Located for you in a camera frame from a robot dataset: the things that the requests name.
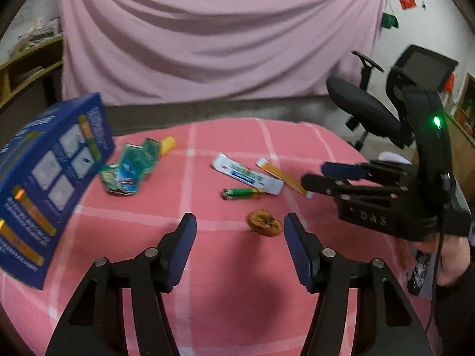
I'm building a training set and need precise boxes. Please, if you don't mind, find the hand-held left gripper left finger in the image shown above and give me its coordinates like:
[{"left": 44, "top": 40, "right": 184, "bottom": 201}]
[{"left": 45, "top": 212, "right": 197, "bottom": 356}]

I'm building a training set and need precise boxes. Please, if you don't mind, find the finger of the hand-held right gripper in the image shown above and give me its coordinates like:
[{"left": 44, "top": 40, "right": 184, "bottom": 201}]
[
  {"left": 321, "top": 160, "right": 372, "bottom": 181},
  {"left": 300, "top": 173, "right": 349, "bottom": 197}
]

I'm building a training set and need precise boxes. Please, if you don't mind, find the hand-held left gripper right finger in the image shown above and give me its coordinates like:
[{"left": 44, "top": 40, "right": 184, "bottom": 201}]
[{"left": 283, "top": 212, "right": 433, "bottom": 356}]

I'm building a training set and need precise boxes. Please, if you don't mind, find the brown walnut shell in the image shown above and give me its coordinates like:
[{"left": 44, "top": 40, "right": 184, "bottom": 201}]
[{"left": 248, "top": 209, "right": 283, "bottom": 237}]

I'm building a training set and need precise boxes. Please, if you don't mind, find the orange strip wrapper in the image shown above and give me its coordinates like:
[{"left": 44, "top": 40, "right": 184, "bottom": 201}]
[{"left": 256, "top": 158, "right": 313, "bottom": 199}]

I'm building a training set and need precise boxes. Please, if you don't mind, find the pink bucket with white rim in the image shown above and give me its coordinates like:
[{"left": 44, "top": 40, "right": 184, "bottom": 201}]
[{"left": 379, "top": 150, "right": 412, "bottom": 164}]

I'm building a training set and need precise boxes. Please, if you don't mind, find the green battery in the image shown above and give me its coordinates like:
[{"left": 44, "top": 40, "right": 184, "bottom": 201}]
[{"left": 222, "top": 188, "right": 265, "bottom": 201}]

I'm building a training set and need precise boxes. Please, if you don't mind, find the white blue toothpaste tube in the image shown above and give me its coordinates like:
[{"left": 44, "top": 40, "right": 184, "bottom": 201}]
[{"left": 211, "top": 153, "right": 286, "bottom": 196}]

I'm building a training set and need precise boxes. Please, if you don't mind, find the green wrapper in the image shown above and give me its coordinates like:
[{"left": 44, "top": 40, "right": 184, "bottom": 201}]
[{"left": 98, "top": 138, "right": 163, "bottom": 196}]

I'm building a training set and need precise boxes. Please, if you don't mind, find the person's right forearm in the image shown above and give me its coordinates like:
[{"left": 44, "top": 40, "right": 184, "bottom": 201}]
[{"left": 432, "top": 267, "right": 475, "bottom": 356}]

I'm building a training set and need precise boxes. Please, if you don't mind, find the person's right hand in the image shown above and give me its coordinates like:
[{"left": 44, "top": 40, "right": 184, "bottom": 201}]
[{"left": 438, "top": 234, "right": 472, "bottom": 286}]

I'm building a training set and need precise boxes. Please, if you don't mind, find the wooden cabinet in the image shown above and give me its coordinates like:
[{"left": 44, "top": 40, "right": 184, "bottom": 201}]
[{"left": 445, "top": 111, "right": 475, "bottom": 201}]

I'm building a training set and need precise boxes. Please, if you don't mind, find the black office chair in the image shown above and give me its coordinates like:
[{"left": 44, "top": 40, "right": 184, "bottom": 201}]
[{"left": 326, "top": 44, "right": 460, "bottom": 152}]

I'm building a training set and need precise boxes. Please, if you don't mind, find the pink checked table cloth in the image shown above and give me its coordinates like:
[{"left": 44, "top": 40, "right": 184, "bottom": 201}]
[{"left": 0, "top": 117, "right": 424, "bottom": 356}]

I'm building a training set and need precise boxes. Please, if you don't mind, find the blue cardboard box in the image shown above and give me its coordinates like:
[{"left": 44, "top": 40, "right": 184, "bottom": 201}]
[{"left": 0, "top": 93, "right": 115, "bottom": 290}]

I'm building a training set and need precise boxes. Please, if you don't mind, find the pink hanging sheet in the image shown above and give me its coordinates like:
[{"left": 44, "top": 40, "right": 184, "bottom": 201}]
[{"left": 59, "top": 0, "right": 387, "bottom": 106}]

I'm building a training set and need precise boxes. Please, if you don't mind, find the stack of books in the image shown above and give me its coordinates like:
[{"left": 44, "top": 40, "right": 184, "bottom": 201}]
[{"left": 15, "top": 17, "right": 62, "bottom": 50}]

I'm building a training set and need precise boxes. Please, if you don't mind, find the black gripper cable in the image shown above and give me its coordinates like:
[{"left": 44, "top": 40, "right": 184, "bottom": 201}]
[{"left": 423, "top": 174, "right": 451, "bottom": 345}]

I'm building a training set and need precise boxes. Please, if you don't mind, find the wooden door frame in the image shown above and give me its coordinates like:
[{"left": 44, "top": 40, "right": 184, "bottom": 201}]
[{"left": 460, "top": 74, "right": 475, "bottom": 119}]

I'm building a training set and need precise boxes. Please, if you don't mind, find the wooden wall shelf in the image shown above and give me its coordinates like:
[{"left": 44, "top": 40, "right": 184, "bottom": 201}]
[{"left": 0, "top": 35, "right": 64, "bottom": 108}]

